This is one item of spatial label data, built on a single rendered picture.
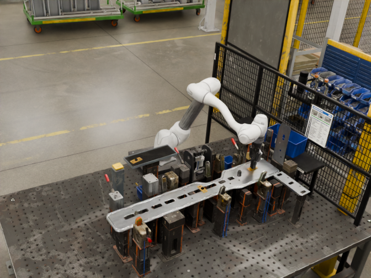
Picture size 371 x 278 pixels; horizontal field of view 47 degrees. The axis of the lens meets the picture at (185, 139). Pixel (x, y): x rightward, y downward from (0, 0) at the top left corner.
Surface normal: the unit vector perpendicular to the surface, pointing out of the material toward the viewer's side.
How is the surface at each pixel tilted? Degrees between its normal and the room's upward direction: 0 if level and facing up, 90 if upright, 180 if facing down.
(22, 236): 0
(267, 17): 90
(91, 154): 0
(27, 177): 0
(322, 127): 90
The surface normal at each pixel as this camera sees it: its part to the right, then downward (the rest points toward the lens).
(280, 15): -0.86, 0.22
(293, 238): 0.07, -0.85
